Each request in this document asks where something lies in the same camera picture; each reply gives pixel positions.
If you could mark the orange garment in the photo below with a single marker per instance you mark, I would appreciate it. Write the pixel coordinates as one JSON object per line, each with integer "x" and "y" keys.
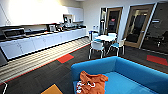
{"x": 91, "y": 83}

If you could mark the white square table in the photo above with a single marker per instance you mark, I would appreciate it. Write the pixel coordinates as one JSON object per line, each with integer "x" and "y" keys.
{"x": 106, "y": 37}

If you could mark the white upper cabinet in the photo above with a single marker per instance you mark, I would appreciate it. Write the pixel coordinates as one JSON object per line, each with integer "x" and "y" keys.
{"x": 78, "y": 15}

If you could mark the white chair blue seat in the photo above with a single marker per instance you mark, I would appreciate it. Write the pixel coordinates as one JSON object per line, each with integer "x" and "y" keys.
{"x": 117, "y": 45}

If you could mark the tall narrow shelf rack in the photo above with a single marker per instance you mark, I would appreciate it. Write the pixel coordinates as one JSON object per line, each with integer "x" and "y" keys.
{"x": 103, "y": 20}

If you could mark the small countertop appliance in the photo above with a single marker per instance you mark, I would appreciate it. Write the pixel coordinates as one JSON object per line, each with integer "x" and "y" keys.
{"x": 52, "y": 28}

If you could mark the dark glass door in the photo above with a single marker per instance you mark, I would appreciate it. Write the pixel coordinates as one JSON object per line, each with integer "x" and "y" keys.
{"x": 114, "y": 21}

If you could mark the white kitchen counter cabinets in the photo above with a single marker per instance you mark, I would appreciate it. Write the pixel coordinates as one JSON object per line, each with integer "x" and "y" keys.
{"x": 40, "y": 41}

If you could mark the large blue sofa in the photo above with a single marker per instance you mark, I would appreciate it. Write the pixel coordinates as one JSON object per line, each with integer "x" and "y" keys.
{"x": 133, "y": 76}

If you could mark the wood framed glass door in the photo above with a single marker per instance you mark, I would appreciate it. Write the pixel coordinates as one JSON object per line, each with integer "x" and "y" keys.
{"x": 138, "y": 26}

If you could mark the grey microwave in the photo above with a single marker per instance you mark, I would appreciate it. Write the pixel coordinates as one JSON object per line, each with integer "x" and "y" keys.
{"x": 13, "y": 32}

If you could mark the grey refrigerator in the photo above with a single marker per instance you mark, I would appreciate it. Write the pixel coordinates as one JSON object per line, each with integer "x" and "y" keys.
{"x": 2, "y": 58}

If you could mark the dark glass wall pane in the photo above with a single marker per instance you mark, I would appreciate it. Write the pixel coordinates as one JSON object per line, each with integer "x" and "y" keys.
{"x": 160, "y": 30}

